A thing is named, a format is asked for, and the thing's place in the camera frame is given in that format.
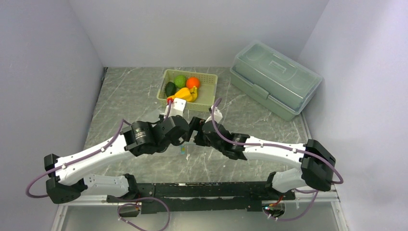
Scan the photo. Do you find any orange fruit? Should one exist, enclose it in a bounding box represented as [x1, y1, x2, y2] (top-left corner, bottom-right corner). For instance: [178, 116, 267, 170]
[186, 77, 201, 89]

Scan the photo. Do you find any dark green avocado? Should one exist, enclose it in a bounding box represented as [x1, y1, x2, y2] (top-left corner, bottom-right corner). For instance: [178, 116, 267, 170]
[164, 81, 177, 97]

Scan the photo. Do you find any yellow banana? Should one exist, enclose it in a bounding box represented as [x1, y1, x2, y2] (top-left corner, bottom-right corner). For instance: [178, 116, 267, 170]
[189, 86, 198, 103]

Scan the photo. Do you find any black mounting rail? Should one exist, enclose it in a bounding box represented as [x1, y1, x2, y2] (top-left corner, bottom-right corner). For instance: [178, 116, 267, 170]
[106, 181, 295, 215]

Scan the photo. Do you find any clear zip top bag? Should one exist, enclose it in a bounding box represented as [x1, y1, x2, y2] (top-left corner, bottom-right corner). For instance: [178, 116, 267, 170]
[154, 142, 195, 157]

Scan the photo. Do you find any green plastic storage box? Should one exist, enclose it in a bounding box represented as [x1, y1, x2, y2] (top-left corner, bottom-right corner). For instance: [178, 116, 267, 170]
[230, 40, 323, 121]

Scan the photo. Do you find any yellow bell pepper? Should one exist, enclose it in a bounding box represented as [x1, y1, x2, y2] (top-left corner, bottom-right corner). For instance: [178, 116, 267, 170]
[167, 87, 193, 102]

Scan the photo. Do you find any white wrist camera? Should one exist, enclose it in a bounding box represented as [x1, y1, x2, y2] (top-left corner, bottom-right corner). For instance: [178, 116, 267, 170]
[205, 105, 223, 124]
[164, 98, 187, 119]

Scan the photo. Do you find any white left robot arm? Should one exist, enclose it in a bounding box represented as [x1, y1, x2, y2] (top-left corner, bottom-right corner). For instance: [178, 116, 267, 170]
[44, 115, 190, 204]

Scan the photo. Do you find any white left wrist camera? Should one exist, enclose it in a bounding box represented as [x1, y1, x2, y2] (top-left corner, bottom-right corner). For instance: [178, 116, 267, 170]
[164, 98, 187, 119]

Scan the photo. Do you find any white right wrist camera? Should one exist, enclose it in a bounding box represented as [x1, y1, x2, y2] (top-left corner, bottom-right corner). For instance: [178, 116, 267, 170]
[205, 105, 223, 124]

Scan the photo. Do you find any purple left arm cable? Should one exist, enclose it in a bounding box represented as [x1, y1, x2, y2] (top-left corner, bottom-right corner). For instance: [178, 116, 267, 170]
[25, 99, 174, 231]

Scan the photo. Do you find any green lime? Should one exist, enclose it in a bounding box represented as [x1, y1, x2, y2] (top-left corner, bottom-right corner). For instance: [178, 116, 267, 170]
[173, 75, 187, 89]

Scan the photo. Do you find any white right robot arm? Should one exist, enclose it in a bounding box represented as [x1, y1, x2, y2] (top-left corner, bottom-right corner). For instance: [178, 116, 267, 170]
[188, 117, 336, 200]

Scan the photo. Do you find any pale green perforated basket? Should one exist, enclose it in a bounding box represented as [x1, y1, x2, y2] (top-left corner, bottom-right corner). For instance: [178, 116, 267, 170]
[156, 69, 218, 112]

